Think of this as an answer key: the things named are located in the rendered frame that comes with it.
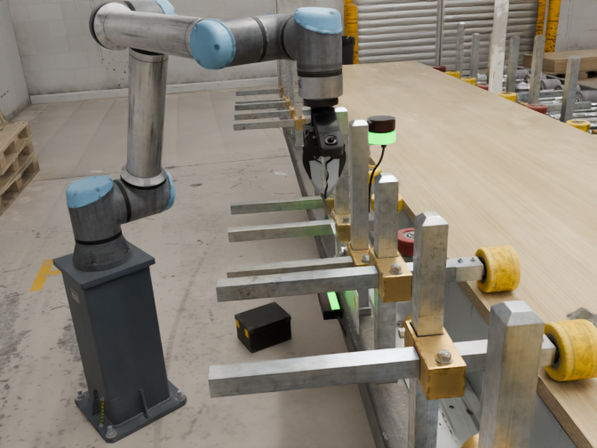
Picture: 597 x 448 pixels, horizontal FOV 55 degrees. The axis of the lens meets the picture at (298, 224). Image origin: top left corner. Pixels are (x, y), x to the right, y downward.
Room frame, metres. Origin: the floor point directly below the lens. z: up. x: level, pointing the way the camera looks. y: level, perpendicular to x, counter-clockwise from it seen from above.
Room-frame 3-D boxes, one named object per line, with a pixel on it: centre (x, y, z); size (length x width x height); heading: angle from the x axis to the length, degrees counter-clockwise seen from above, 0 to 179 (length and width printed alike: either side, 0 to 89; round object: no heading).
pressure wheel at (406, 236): (1.16, -0.25, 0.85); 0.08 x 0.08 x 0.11
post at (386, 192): (0.94, -0.15, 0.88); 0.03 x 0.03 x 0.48; 4
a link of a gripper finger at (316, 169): (1.18, -0.04, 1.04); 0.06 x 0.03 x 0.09; 4
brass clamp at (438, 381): (0.67, -0.17, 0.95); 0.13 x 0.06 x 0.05; 4
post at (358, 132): (1.19, -0.14, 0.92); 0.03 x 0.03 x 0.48; 4
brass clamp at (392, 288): (0.92, -0.16, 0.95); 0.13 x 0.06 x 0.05; 4
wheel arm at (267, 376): (0.65, -0.12, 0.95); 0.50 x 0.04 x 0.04; 94
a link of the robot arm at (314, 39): (1.18, -0.06, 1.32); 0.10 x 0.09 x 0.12; 40
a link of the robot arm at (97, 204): (1.78, 0.66, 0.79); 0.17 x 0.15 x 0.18; 130
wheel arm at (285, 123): (2.64, 0.06, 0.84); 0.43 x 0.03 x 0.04; 94
